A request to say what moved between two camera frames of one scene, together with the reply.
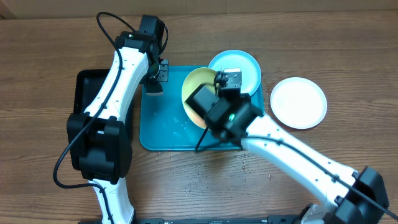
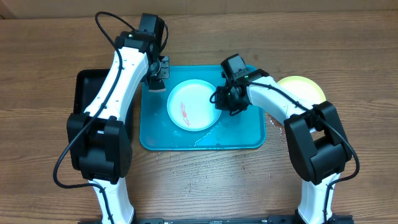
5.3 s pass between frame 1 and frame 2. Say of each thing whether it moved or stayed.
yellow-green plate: moved
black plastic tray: stayed
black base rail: stayed
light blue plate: moved
